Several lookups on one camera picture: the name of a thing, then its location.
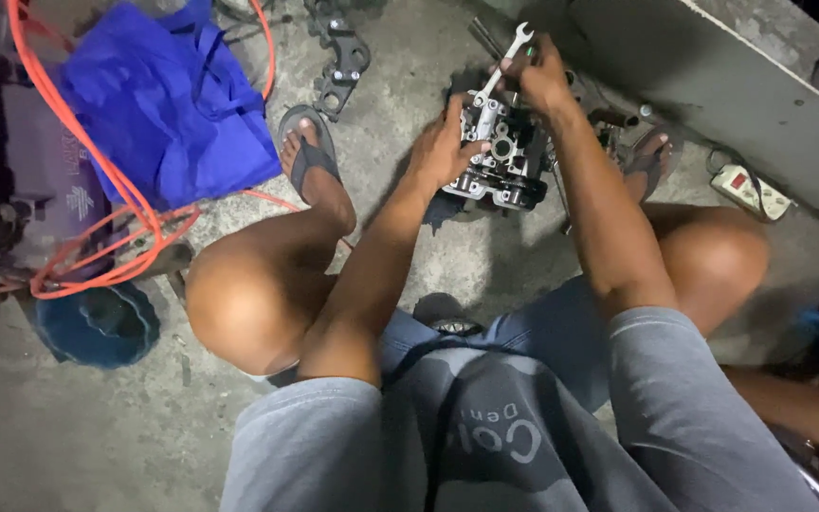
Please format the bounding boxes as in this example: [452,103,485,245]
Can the person's left hand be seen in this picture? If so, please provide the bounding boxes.
[408,93,493,190]

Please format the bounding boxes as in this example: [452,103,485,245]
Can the white power strip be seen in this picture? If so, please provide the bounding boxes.
[709,163,795,223]

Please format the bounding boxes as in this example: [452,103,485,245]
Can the orange hose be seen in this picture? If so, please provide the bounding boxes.
[0,0,355,301]

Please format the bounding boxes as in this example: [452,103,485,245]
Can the person's blue denim shorts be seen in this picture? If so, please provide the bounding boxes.
[379,273,614,415]

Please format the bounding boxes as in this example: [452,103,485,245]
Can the metal engine cylinder head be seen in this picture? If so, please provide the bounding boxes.
[441,67,554,213]

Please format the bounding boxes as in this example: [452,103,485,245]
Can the blue fabric bag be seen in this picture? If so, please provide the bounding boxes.
[58,0,284,212]

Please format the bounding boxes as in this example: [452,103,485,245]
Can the dark right flip-flop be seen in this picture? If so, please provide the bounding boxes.
[621,124,685,204]

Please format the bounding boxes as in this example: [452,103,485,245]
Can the person's leg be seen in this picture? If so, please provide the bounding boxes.
[580,132,772,344]
[185,117,383,378]

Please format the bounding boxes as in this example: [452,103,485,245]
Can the black metal tube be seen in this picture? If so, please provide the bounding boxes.
[467,17,508,62]

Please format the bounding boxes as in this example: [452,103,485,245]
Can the dark flip-flop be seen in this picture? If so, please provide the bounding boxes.
[277,104,344,205]
[621,124,685,204]

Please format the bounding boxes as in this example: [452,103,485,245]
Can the person's right leg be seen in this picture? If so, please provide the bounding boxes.
[580,132,772,344]

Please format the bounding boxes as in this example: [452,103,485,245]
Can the black metal bracket part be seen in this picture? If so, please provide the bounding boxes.
[302,0,373,123]

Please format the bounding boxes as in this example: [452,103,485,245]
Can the thin metal rod tool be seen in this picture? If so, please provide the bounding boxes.
[549,159,575,236]

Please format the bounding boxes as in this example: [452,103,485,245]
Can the person's left leg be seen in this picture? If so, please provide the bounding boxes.
[185,117,383,378]

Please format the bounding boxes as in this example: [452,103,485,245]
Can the blue round fan cover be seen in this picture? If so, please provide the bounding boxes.
[33,280,162,371]

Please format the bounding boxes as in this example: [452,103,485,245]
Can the person's grey shirt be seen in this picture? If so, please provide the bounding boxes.
[219,306,819,512]

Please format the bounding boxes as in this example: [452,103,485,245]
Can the dark left flip-flop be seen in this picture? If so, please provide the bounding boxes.
[277,104,344,205]

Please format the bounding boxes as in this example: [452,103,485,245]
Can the person's right hand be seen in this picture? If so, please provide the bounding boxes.
[493,34,579,119]

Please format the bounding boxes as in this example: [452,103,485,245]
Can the brown handled metal tool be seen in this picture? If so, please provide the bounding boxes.
[587,101,655,130]

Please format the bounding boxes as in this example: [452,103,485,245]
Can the silver combination wrench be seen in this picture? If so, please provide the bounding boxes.
[472,21,536,109]

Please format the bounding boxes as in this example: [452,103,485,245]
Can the grey compressor machine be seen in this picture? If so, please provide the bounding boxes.
[0,0,194,357]

